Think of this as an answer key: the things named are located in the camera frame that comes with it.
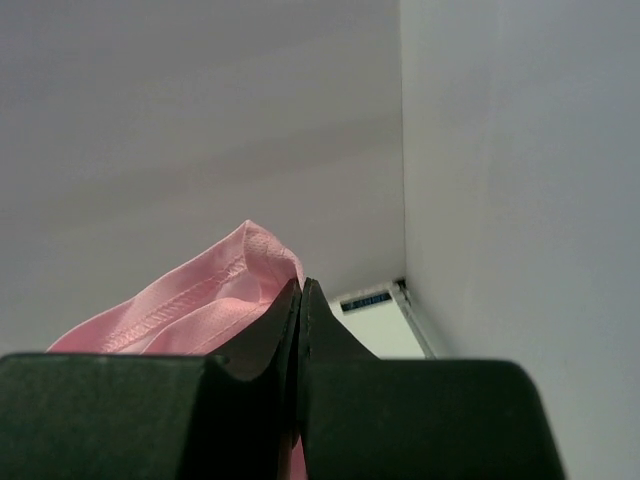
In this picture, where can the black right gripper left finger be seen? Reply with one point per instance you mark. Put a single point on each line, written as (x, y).
(228, 414)

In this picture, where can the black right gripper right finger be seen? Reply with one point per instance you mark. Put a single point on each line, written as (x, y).
(362, 417)

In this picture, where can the pink t shirt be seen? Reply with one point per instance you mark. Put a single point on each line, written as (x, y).
(196, 307)

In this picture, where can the blue label sticker right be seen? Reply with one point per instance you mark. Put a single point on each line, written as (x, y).
(366, 301)

